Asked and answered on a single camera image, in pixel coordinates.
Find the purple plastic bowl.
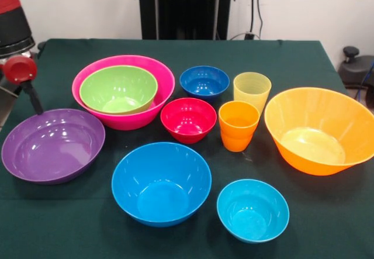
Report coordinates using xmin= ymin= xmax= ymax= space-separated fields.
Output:
xmin=1 ymin=108 xmax=106 ymax=185

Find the blue cable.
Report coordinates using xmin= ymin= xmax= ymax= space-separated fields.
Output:
xmin=354 ymin=65 xmax=374 ymax=102

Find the small dark blue bowl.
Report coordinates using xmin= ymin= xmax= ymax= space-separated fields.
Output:
xmin=179 ymin=65 xmax=231 ymax=102

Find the small light blue bowl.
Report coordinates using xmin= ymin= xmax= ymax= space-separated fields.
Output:
xmin=216 ymin=178 xmax=290 ymax=244

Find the green plastic bowl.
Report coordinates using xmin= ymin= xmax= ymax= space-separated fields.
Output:
xmin=79 ymin=65 xmax=159 ymax=115

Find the medium blue plastic bowl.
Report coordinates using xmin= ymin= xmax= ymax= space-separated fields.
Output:
xmin=111 ymin=141 xmax=213 ymax=228

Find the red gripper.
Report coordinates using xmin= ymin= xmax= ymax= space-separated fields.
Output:
xmin=2 ymin=55 xmax=45 ymax=116

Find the orange plastic cup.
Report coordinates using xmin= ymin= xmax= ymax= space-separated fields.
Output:
xmin=220 ymin=129 xmax=254 ymax=153
xmin=218 ymin=101 xmax=261 ymax=139

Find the black wall cable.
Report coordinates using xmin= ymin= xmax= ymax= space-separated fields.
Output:
xmin=250 ymin=0 xmax=264 ymax=39

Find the dark green tablecloth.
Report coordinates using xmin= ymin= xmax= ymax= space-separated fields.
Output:
xmin=0 ymin=38 xmax=374 ymax=259

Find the yellow plastic cup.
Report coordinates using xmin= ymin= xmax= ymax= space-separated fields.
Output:
xmin=233 ymin=71 xmax=273 ymax=116

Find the large orange plastic bowl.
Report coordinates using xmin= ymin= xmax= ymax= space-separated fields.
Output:
xmin=264 ymin=87 xmax=374 ymax=177

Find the small red plastic bowl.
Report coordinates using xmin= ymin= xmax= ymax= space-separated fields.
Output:
xmin=160 ymin=97 xmax=217 ymax=145

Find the black pedestal leg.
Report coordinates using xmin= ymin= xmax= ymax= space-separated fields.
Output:
xmin=0 ymin=41 xmax=47 ymax=99
xmin=338 ymin=46 xmax=374 ymax=89

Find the large pink plastic bowl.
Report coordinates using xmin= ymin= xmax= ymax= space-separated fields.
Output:
xmin=71 ymin=54 xmax=176 ymax=131

